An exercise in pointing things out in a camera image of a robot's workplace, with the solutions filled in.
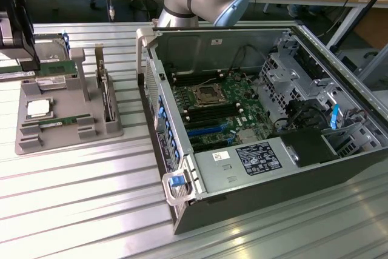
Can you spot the hard disk with blue rails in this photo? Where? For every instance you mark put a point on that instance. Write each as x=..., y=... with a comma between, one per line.
x=50, y=51

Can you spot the green RAM stick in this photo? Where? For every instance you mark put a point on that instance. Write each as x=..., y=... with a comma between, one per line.
x=72, y=119
x=57, y=68

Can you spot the white case sticker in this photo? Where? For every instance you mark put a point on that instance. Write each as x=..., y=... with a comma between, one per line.
x=216, y=42

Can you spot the blue case release latch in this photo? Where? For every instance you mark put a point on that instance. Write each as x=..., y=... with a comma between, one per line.
x=176, y=180

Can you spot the silver finned chipset heatsink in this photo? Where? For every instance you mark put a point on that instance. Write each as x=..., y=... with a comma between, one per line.
x=246, y=136

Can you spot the open black PC case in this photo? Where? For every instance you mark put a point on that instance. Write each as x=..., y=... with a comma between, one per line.
x=272, y=192

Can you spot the silver CPU socket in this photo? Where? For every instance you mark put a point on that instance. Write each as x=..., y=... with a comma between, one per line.
x=207, y=95

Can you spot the silver socket locking lever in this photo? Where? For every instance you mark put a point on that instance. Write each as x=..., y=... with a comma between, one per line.
x=209, y=81

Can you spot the black plastic shroud box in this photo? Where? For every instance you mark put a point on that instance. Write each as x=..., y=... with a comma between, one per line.
x=309, y=146

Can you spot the black tripod leg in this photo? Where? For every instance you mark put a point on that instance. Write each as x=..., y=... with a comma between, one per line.
x=373, y=2

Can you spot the dark grey PC tower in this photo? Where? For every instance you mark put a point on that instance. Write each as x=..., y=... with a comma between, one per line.
x=363, y=60

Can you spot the green motherboard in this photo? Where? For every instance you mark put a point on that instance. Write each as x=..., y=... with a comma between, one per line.
x=251, y=110

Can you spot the graphics card with metal bracket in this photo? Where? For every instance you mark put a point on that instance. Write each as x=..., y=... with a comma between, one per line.
x=106, y=98

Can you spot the blue disk bay tab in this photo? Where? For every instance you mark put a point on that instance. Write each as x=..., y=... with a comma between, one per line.
x=334, y=116

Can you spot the silver power supply unit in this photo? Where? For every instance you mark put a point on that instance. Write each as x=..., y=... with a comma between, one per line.
x=218, y=177

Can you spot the blue expansion slot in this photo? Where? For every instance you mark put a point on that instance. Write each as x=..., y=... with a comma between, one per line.
x=207, y=131

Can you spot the long black expansion slot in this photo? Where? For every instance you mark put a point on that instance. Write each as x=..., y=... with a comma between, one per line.
x=206, y=124
x=212, y=142

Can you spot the silver CPU chip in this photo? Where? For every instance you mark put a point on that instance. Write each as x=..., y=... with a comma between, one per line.
x=39, y=108

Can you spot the grey parts rack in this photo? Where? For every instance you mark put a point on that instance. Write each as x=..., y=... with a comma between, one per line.
x=60, y=146

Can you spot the silver disk bay cage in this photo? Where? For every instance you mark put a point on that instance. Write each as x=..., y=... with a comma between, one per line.
x=282, y=86

